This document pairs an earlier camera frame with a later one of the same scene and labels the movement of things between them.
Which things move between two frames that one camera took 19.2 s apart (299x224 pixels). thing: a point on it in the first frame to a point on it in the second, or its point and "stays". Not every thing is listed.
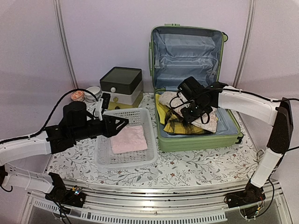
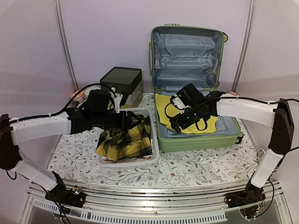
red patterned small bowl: [77, 95] stays
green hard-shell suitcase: [176, 52] stays
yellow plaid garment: [174, 123] to [117, 144]
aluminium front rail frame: [110, 205] stays
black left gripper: [110, 129] to [129, 120]
